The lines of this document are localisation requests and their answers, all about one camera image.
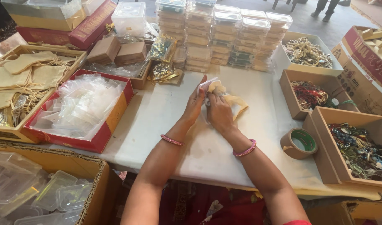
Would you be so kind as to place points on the white tablecloth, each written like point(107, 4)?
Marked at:
point(184, 137)

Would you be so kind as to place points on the maroon gift box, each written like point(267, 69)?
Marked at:
point(81, 32)

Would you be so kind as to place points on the dark embroidered cloth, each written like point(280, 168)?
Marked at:
point(2, 25)

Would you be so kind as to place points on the white box of pearl jewellery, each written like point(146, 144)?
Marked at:
point(306, 53)

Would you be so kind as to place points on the person's red patterned dress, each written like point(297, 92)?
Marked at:
point(209, 203)

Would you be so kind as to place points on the chair legs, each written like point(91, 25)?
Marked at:
point(284, 3)

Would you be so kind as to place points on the person's right hand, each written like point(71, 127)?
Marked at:
point(220, 114)

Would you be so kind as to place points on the carton of empty plastic containers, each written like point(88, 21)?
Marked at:
point(44, 187)

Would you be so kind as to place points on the pink bangle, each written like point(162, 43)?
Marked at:
point(245, 151)
point(172, 141)

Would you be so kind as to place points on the plain cardboard carton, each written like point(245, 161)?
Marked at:
point(350, 214)

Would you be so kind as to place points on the gold patterned jewellery packet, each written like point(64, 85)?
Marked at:
point(164, 73)
point(162, 48)

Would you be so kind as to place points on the small clear plastic packet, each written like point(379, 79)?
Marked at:
point(206, 83)

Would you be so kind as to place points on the gold and silver box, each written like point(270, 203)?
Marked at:
point(44, 14)

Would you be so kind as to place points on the wooden tray of beige pouches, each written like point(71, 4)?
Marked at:
point(19, 87)

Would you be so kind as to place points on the person's left hand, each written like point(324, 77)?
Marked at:
point(194, 104)

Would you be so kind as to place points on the person's left fingers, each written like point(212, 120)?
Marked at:
point(201, 87)

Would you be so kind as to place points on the brown packing tape roll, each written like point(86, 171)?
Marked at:
point(298, 143)

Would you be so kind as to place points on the stacks of clear filled containers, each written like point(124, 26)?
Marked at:
point(216, 37)

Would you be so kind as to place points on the crumpled clear plastic sheet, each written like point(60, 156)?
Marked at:
point(116, 69)

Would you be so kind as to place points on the empty clear plastic container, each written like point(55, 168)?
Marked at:
point(129, 18)

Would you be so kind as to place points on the person's right fingers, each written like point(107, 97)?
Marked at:
point(213, 99)

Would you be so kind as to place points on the small brown cardboard box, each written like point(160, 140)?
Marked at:
point(104, 50)
point(131, 53)

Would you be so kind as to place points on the large printed cardboard carton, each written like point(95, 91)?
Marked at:
point(362, 68)

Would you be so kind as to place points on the open wooden box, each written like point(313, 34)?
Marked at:
point(141, 78)

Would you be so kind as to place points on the red box of zip bags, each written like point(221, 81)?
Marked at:
point(84, 109)

